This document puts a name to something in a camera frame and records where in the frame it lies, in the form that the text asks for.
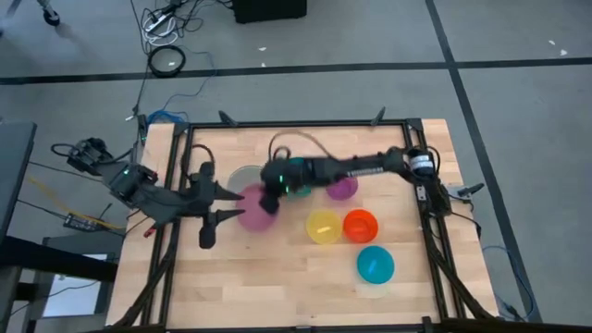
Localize black chair caster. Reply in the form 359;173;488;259
37;0;62;27

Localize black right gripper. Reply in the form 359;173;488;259
258;156;321;216

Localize blue floor cable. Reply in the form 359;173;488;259
481;244;537;321

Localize black low shelf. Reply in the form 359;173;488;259
0;235;119;333

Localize white coiled cable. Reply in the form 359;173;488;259
141;16;179;47

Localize dark grey desk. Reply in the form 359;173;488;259
0;118;38;241

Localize blue cable bundle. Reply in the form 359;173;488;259
146;108;190;125

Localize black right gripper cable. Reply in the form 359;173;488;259
267;129;335;162

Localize yellow cable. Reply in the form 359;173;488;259
26;175;125;231

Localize white power strip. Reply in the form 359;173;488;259
143;12;173;32

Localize teal translucent plastic bowl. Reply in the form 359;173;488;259
356;245;396;285
285;156;314;202

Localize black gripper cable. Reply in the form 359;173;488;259
181;143;216;178
267;129;335;162

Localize purple translucent plastic bowl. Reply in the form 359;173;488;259
325;175;360;202

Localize clear plastic bowl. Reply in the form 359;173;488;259
227;165;265;195

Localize black coiled cable ring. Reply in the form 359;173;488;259
147;44;187;79

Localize black aluminium table frame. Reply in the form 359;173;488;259
108;117;500;333

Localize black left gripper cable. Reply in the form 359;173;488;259
181;143;216;178

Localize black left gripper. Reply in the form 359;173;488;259
182;161;246;250

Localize yellow translucent plastic bowl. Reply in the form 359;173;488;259
304;208;344;245

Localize black box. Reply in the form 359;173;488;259
231;0;308;25

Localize small black electronic device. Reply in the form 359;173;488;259
62;213;100;233

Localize magenta translucent plastic bowl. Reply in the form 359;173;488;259
235;182;278;233

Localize orange translucent plastic bowl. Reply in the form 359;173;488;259
342;208;379;244

